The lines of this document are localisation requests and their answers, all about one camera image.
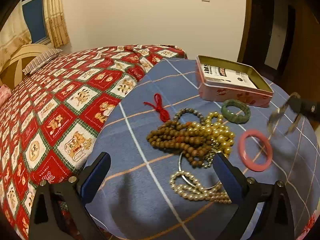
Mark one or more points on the printed paper in tin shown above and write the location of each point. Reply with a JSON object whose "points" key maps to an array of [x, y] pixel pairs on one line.
{"points": [[226, 76]]}

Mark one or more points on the pink pillow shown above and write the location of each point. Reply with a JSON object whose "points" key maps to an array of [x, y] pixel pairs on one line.
{"points": [[5, 94]]}

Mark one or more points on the brown door frame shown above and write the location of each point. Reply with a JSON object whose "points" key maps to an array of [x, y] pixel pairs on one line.
{"points": [[245, 30]]}

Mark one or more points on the brown wooden door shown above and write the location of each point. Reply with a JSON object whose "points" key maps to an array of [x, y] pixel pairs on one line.
{"points": [[301, 73]]}

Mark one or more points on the pink bangle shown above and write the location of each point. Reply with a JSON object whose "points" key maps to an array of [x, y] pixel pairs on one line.
{"points": [[255, 150]]}

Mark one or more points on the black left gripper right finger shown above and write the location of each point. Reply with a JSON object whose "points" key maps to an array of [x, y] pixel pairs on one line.
{"points": [[276, 218]]}

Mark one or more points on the pink metal tin box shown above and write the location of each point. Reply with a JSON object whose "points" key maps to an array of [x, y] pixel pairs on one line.
{"points": [[220, 92]]}

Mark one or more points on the beige left curtain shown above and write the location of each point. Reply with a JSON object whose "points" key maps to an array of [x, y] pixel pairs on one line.
{"points": [[14, 34]]}

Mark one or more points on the beige patterned curtain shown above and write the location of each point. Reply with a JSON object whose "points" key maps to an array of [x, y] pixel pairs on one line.
{"points": [[55, 22]]}

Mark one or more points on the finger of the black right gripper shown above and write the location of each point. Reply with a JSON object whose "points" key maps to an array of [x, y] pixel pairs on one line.
{"points": [[294, 123], [275, 117]]}

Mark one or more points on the striped pillow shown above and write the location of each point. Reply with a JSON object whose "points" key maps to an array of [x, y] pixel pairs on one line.
{"points": [[41, 60]]}

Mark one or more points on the green jade bangle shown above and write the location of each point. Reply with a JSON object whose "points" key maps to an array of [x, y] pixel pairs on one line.
{"points": [[235, 111]]}

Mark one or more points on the window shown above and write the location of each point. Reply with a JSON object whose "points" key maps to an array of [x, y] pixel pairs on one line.
{"points": [[34, 17]]}

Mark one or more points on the blue plaid tablecloth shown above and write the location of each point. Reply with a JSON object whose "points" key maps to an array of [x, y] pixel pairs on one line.
{"points": [[144, 196]]}

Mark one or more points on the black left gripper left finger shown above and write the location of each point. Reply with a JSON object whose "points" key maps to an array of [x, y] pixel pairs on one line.
{"points": [[46, 219]]}

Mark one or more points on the cream wooden headboard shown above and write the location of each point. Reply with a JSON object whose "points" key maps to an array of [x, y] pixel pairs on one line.
{"points": [[12, 74]]}

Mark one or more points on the thin silver bangle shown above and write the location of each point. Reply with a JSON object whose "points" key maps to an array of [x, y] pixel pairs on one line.
{"points": [[217, 186]]}

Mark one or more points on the red patchwork bedspread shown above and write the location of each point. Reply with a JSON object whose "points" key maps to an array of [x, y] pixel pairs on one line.
{"points": [[51, 121]]}

